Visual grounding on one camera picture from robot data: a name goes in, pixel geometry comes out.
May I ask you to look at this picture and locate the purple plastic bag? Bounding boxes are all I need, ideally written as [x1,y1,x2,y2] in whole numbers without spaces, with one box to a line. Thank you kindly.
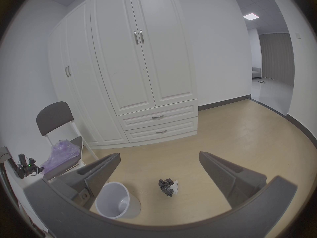
[40,139,80,175]

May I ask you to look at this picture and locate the white chair grey cushions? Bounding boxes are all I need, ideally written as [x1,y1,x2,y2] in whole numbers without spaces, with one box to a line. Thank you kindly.
[36,101,99,181]

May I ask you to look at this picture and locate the black plastic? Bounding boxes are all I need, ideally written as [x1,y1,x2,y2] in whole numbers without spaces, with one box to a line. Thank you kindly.
[158,178,179,197]

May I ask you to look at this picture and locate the grey curtain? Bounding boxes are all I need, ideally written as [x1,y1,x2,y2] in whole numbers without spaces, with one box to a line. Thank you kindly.
[259,33,295,86]

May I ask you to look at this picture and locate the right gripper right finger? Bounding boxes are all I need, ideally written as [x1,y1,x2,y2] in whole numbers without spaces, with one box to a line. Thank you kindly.
[199,151,267,211]

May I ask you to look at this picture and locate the white trash bin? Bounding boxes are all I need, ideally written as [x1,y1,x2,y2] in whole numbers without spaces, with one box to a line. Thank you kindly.
[95,182,141,219]

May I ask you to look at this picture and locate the white wardrobe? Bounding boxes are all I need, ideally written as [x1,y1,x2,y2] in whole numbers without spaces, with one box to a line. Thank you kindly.
[48,0,198,149]

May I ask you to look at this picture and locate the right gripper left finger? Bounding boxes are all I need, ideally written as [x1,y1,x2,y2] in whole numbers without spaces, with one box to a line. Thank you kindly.
[53,153,121,210]

